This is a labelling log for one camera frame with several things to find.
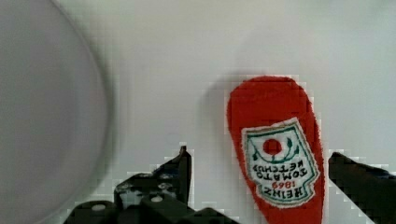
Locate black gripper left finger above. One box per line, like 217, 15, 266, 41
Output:
63, 146, 239, 224

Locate red plush ketchup bottle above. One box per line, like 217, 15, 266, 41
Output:
227, 76, 325, 224

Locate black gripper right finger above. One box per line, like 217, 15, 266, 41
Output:
328, 152, 396, 224

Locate lilac round plate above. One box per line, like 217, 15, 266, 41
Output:
0, 0, 108, 224

